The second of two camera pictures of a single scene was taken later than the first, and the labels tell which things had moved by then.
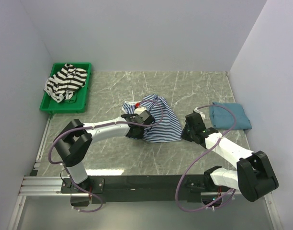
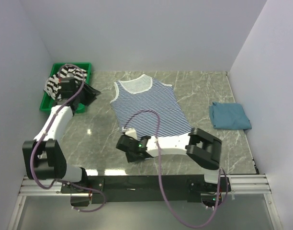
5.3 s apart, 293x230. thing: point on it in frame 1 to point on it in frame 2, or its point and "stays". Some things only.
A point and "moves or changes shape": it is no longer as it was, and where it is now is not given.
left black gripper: x=140 y=136 to x=91 y=93
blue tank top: x=229 y=116 stays
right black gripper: x=184 y=135 to x=130 y=159
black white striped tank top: x=62 y=84 stays
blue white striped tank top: x=165 y=127 moves or changes shape
